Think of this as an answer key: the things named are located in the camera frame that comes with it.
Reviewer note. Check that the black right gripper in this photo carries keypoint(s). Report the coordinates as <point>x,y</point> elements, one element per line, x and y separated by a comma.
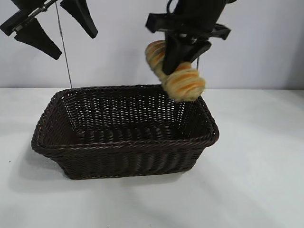
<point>197,19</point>

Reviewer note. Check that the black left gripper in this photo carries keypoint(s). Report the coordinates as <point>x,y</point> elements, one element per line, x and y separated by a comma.
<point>12,26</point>

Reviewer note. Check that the long striped bread loaf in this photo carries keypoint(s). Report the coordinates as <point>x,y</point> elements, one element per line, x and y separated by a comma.
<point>187,83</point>

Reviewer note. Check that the dark brown wicker basket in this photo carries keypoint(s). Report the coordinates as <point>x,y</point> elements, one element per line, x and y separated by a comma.
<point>133,154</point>

